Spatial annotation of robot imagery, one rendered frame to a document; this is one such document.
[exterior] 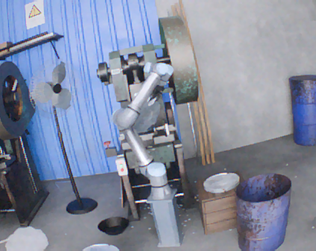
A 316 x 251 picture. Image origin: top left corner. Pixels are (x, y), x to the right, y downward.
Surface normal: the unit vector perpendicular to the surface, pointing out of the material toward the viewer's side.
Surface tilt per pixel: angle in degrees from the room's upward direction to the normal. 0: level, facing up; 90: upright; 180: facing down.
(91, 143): 90
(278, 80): 90
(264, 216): 92
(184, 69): 103
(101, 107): 90
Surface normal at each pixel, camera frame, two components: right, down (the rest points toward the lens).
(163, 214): -0.23, 0.26
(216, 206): 0.00, 0.22
